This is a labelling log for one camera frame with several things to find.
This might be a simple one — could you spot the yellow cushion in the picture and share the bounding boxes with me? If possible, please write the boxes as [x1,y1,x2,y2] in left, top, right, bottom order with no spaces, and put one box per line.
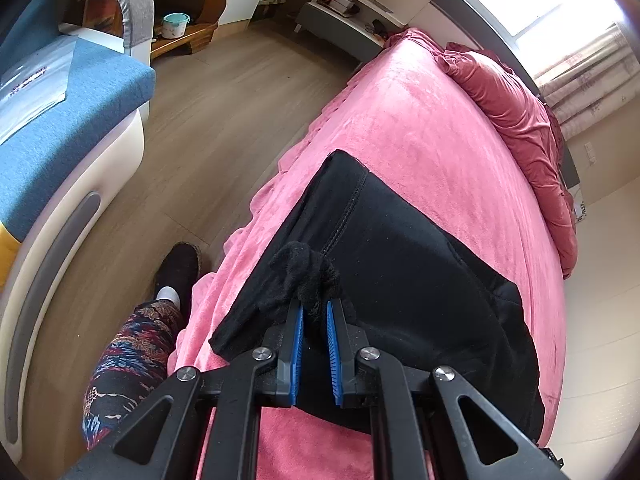
[0,225,22,283]

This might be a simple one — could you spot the pink bed blanket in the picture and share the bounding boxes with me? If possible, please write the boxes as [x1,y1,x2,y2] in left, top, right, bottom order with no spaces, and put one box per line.
[167,27,568,480]

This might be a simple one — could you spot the grey white nightstand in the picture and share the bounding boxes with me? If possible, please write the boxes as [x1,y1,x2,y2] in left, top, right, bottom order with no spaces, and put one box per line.
[295,0,431,63]

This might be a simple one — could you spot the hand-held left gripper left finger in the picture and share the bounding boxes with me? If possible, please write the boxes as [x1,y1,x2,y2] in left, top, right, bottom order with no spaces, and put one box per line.
[62,300,306,480]

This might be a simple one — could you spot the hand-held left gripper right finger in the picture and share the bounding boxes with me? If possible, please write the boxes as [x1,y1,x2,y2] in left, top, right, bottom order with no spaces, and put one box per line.
[326,300,571,480]

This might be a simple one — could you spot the dark grey headboard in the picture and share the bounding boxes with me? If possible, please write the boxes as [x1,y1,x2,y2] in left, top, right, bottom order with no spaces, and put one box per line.
[432,0,581,192]

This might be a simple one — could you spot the black pants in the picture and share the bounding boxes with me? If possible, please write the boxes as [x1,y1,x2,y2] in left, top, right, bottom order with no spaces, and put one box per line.
[209,149,546,448]

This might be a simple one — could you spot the teal lidded pot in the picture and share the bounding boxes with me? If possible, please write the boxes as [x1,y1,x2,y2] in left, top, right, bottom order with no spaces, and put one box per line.
[161,12,191,40]

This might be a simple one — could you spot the blue cushioned sofa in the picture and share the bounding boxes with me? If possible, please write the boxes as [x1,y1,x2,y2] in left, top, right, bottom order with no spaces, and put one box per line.
[0,0,157,466]

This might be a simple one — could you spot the beige patterned curtain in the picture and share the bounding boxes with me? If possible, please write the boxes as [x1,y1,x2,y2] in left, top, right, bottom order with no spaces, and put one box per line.
[534,24,640,137]

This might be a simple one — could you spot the person's black shoe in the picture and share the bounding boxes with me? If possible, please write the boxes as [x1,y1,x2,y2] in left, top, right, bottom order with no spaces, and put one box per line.
[154,242,201,322]

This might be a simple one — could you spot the clear plastic bag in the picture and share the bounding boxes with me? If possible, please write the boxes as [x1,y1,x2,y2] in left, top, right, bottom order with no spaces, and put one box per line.
[0,35,81,146]

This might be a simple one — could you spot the wooden bench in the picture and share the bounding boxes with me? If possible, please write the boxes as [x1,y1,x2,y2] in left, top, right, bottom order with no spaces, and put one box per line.
[150,22,221,61]

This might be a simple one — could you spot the person's patterned trouser leg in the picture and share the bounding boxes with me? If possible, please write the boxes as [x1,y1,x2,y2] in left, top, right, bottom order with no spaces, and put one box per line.
[82,297,183,452]

